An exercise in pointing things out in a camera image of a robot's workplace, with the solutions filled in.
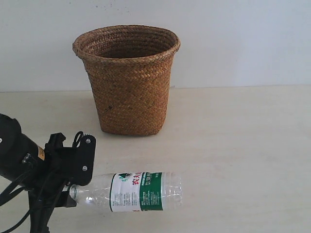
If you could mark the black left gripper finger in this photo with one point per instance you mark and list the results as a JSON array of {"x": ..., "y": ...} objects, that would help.
[
  {"x": 55, "y": 141},
  {"x": 39, "y": 217}
]

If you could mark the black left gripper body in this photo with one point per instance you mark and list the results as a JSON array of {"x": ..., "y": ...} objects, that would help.
[{"x": 53, "y": 171}]

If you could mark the clear plastic water bottle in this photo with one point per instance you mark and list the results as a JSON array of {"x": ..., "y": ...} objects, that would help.
[{"x": 130, "y": 192}]

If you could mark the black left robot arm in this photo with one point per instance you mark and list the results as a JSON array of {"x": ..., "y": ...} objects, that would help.
[{"x": 13, "y": 161}]

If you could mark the brown woven basket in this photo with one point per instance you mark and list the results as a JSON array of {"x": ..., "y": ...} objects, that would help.
[{"x": 129, "y": 70}]

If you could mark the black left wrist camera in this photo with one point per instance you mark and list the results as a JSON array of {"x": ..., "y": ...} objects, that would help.
[{"x": 79, "y": 159}]

